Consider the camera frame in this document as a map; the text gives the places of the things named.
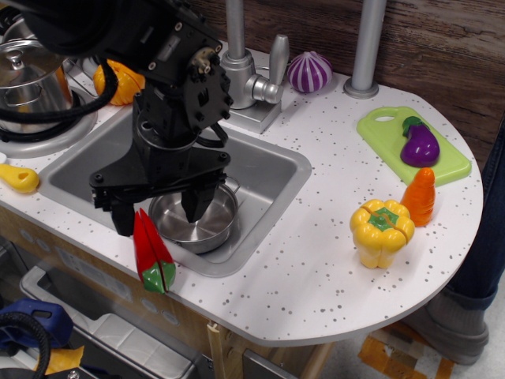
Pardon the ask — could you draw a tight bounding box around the orange toy carrot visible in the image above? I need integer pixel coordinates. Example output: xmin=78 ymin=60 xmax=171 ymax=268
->
xmin=401 ymin=167 xmax=436 ymax=227

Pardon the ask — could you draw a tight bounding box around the purple striped toy onion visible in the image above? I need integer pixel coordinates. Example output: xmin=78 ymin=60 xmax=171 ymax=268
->
xmin=287 ymin=51 xmax=333 ymax=93

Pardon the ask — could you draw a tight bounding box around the grey toy faucet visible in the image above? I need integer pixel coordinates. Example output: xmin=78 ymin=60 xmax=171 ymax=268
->
xmin=221 ymin=0 xmax=290 ymax=134

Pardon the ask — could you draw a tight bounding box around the yellow toy bell pepper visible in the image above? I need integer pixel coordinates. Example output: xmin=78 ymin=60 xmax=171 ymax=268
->
xmin=350 ymin=199 xmax=415 ymax=268

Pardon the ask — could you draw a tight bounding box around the green toy cutting board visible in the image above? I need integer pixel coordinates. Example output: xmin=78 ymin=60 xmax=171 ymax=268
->
xmin=357 ymin=107 xmax=471 ymax=186

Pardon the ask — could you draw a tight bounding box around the grey vertical pole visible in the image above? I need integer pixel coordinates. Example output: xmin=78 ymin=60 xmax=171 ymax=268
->
xmin=343 ymin=0 xmax=387 ymax=99

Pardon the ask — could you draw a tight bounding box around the orange yellow toy fruit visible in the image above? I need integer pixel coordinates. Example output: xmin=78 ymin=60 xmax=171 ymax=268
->
xmin=93 ymin=59 xmax=145 ymax=106

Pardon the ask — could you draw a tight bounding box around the small steel pot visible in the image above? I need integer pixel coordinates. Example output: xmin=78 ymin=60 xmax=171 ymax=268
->
xmin=148 ymin=177 xmax=241 ymax=254

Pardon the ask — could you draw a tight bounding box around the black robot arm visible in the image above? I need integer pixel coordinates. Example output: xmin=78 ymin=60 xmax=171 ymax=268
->
xmin=16 ymin=1 xmax=233 ymax=236

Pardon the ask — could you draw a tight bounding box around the large steel lidded pot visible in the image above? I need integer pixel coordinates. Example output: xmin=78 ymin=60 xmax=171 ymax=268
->
xmin=1 ymin=39 xmax=75 ymax=114

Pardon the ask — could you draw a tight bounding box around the yellow toy utensil handle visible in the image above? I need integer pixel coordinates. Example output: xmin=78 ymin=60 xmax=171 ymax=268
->
xmin=0 ymin=163 xmax=39 ymax=193

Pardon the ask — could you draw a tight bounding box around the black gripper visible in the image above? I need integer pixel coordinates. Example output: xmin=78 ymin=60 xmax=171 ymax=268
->
xmin=90 ymin=46 xmax=232 ymax=237

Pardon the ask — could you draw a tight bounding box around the grey sock foot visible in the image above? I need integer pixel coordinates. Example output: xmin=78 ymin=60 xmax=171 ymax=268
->
xmin=402 ymin=289 xmax=489 ymax=366

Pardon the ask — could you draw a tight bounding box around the purple toy eggplant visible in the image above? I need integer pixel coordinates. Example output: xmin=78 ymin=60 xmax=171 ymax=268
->
xmin=400 ymin=116 xmax=440 ymax=168

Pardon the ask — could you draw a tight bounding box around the black cable bundle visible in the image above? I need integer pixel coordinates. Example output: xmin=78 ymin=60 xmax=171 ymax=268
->
xmin=0 ymin=58 xmax=120 ymax=124

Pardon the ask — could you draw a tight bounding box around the red toy chili pepper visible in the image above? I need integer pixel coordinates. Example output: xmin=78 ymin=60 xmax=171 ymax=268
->
xmin=133 ymin=208 xmax=176 ymax=294

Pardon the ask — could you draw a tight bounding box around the wooden toy kitchen cabinet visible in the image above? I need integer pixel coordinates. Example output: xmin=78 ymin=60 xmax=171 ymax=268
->
xmin=1 ymin=208 xmax=334 ymax=378

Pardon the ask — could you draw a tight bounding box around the person leg in jeans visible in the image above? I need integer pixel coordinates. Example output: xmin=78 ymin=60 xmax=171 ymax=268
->
xmin=448 ymin=125 xmax=504 ymax=310

